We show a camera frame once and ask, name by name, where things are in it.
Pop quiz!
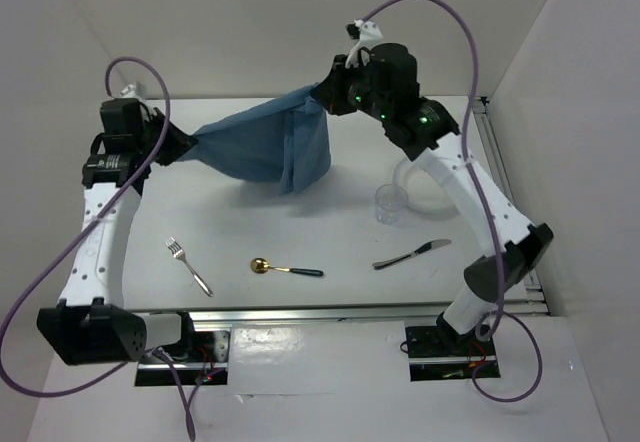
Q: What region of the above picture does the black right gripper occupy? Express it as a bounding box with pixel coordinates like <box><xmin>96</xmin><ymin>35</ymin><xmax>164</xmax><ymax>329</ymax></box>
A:
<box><xmin>311</xmin><ymin>53</ymin><xmax>390</xmax><ymax>122</ymax></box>

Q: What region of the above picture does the blue cloth napkin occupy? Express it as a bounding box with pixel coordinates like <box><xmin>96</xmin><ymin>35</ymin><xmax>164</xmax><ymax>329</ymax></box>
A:
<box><xmin>182</xmin><ymin>86</ymin><xmax>331</xmax><ymax>195</ymax></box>

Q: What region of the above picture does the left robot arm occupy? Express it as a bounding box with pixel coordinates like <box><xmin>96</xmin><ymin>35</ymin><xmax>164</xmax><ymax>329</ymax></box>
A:
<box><xmin>37</xmin><ymin>98</ymin><xmax>198</xmax><ymax>366</ymax></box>

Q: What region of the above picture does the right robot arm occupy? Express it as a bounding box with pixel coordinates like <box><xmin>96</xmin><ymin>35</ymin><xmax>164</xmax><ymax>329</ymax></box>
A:
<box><xmin>312</xmin><ymin>43</ymin><xmax>553</xmax><ymax>354</ymax></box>

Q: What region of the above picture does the clear plastic cup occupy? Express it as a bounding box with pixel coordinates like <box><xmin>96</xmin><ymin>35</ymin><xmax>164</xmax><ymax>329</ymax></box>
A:
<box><xmin>374</xmin><ymin>184</ymin><xmax>408</xmax><ymax>227</ymax></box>

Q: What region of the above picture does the clear glass plate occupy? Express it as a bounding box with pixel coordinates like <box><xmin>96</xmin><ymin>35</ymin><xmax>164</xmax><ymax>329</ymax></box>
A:
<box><xmin>392</xmin><ymin>158</ymin><xmax>458</xmax><ymax>217</ymax></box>

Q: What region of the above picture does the silver fork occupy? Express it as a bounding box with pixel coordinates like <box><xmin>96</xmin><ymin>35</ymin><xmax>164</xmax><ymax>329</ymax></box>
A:
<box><xmin>165</xmin><ymin>237</ymin><xmax>214</xmax><ymax>297</ymax></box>

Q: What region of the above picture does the silver table knife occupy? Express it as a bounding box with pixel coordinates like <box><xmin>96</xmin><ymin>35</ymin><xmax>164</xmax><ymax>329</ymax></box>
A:
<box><xmin>372</xmin><ymin>239</ymin><xmax>452</xmax><ymax>270</ymax></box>

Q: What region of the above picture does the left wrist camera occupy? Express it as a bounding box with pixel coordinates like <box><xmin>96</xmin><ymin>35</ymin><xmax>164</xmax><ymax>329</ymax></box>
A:
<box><xmin>100</xmin><ymin>82</ymin><xmax>151</xmax><ymax>136</ymax></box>

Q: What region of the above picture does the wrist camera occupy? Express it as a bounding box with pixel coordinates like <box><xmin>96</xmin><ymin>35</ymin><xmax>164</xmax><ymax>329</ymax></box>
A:
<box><xmin>345</xmin><ymin>19</ymin><xmax>384</xmax><ymax>68</ymax></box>
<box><xmin>100</xmin><ymin>82</ymin><xmax>151</xmax><ymax>136</ymax></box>

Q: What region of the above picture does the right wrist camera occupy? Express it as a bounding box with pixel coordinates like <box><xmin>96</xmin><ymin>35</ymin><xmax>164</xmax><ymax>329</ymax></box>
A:
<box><xmin>345</xmin><ymin>19</ymin><xmax>384</xmax><ymax>68</ymax></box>

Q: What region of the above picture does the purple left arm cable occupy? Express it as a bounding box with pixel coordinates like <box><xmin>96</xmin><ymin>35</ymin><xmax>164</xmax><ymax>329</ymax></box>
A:
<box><xmin>0</xmin><ymin>56</ymin><xmax>221</xmax><ymax>441</ymax></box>

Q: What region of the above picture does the gold spoon with dark handle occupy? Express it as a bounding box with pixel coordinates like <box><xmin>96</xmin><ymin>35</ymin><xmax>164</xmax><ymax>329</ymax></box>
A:
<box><xmin>250</xmin><ymin>258</ymin><xmax>324</xmax><ymax>278</ymax></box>

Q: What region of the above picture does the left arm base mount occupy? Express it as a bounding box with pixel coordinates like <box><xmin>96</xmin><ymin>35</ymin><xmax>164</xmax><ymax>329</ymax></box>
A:
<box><xmin>134</xmin><ymin>328</ymin><xmax>231</xmax><ymax>388</ymax></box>

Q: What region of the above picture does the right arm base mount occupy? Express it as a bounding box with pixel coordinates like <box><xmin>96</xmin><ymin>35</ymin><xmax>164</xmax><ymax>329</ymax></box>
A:
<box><xmin>399</xmin><ymin>326</ymin><xmax>501</xmax><ymax>382</ymax></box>

